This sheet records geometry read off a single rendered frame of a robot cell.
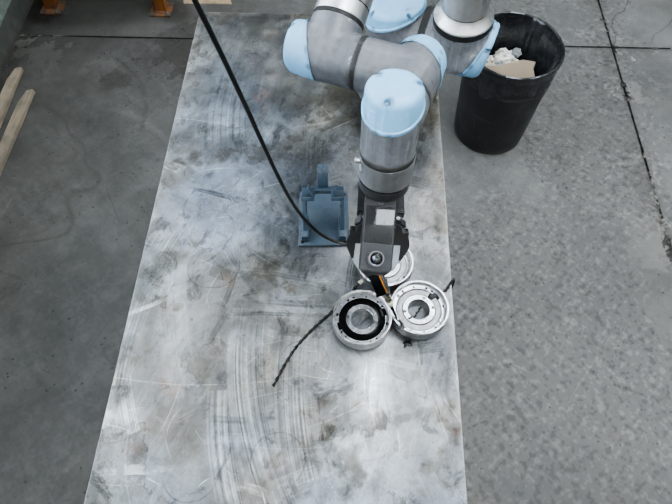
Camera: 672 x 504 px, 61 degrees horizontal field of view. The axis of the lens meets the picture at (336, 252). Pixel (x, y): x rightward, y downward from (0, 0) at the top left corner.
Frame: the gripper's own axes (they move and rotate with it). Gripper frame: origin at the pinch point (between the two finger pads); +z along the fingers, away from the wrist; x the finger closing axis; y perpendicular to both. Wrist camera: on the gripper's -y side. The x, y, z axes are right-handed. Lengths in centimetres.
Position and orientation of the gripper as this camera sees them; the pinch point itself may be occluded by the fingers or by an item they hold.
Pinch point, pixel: (374, 271)
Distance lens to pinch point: 95.2
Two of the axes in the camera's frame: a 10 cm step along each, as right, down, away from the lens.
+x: -10.0, -0.5, 0.2
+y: 0.5, -7.9, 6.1
